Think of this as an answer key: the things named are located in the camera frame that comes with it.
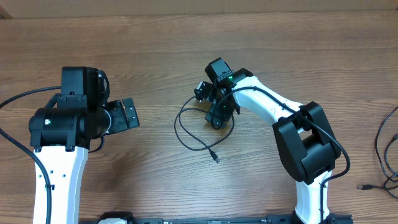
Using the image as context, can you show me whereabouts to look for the separated black usb cable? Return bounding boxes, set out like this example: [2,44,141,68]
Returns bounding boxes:
[374,105,398,183]
[357,172,398,200]

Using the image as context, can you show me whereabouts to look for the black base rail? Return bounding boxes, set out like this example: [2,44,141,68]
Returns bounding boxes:
[79,211,354,224]

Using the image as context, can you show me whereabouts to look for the black usb cables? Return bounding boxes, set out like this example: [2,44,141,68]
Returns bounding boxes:
[174,95,235,164]

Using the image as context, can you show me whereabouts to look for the black left camera cable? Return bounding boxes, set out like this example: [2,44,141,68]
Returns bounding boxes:
[0,85,63,224]

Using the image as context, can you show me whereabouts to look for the black right camera cable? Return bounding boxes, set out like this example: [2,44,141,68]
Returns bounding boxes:
[210,86,351,224]

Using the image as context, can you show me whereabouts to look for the black camera cable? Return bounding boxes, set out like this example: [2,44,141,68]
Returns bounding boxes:
[210,86,351,224]
[0,85,63,224]

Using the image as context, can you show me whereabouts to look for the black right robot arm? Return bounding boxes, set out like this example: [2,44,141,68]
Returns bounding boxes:
[194,58,341,223]

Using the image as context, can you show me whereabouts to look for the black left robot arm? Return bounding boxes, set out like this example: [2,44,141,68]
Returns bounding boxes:
[29,67,139,223]

